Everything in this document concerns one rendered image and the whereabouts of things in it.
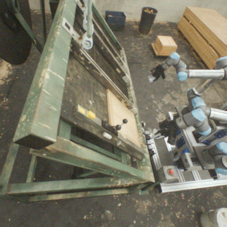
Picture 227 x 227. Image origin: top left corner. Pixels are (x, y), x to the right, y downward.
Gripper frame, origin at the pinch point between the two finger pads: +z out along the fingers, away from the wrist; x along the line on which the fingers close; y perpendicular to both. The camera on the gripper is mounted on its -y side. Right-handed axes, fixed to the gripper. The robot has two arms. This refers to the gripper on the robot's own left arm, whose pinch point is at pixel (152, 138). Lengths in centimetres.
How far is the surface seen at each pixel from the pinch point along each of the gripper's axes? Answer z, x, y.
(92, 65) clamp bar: 12, 52, 47
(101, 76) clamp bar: 15, 40, 49
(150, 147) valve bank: 36, -54, 27
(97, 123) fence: 14.7, 38.1, 0.0
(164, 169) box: 22, -50, -3
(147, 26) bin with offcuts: 15, -105, 468
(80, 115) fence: 13, 52, -2
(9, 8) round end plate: 23, 114, 58
